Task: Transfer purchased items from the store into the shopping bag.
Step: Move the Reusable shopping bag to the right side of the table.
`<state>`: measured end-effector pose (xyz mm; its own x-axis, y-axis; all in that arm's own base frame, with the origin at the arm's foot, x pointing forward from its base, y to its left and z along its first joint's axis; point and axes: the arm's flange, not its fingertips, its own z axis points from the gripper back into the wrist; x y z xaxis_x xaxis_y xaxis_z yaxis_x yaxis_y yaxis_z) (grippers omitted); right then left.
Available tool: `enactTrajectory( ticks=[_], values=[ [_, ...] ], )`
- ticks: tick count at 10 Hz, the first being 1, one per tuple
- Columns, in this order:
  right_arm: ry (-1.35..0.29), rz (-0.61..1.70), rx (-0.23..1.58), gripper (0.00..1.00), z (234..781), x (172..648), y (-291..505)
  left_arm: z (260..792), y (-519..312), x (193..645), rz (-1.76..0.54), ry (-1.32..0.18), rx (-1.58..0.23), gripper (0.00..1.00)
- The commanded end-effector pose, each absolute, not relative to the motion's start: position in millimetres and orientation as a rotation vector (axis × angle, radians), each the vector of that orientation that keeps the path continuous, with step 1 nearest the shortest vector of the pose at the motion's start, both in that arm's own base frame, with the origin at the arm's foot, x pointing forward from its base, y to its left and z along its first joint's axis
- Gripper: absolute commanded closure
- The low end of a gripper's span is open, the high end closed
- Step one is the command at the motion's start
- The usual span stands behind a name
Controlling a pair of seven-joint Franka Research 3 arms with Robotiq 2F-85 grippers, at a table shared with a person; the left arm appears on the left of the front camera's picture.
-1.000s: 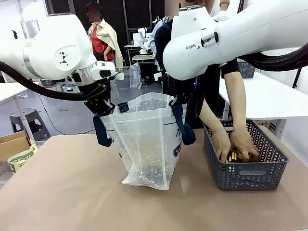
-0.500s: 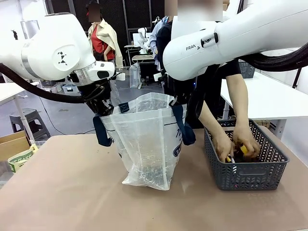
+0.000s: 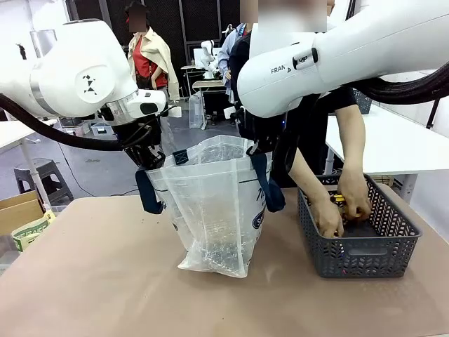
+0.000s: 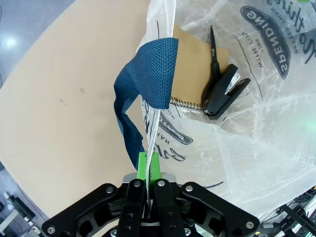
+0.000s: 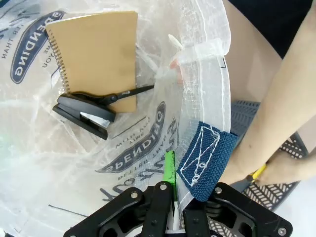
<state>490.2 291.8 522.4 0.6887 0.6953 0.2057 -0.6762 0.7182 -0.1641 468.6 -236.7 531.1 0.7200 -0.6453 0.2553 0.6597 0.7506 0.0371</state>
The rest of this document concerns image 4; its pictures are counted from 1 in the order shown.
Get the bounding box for brown spiral notebook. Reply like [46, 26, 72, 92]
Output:
[169, 26, 231, 112]

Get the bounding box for black metal frame bar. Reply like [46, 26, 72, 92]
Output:
[278, 203, 316, 229]

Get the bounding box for clear shopping bag blue straps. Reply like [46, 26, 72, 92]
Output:
[113, 0, 316, 219]

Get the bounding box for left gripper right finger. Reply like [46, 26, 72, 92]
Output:
[149, 152, 261, 237]

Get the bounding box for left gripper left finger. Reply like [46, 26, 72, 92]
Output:
[41, 152, 149, 237]

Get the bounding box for black stapler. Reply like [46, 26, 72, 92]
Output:
[204, 63, 252, 121]

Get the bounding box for black scissors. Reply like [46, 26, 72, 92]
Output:
[201, 24, 223, 107]

